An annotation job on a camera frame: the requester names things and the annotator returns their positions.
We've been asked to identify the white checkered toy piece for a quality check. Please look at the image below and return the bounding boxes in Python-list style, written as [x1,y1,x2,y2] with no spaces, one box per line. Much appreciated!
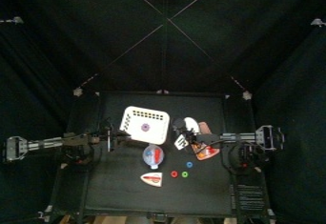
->
[174,133,191,152]

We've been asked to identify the white oval toy plate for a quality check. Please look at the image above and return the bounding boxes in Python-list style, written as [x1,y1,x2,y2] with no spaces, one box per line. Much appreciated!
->
[183,116,202,134]

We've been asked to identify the brown toy bread piece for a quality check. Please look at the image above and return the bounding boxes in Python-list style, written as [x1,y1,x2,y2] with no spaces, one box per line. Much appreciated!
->
[198,121,213,136]

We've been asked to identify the black round toy lid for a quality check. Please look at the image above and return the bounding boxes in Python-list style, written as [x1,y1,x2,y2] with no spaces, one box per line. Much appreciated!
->
[171,117,187,132]

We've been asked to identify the orange red toy pizza slice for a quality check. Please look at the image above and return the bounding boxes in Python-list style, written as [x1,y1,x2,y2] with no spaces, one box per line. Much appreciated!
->
[190,143,222,161]

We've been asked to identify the white perforated board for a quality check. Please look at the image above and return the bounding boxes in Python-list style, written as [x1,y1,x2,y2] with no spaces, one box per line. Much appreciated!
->
[119,106,173,146]

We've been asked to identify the toy pizza slice white rim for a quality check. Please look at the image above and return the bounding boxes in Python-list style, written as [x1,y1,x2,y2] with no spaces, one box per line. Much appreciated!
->
[141,172,165,188]

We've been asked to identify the grey metal frame clamp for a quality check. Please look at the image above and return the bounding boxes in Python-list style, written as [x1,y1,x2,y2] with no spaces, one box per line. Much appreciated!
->
[310,18,326,28]
[0,16,26,25]

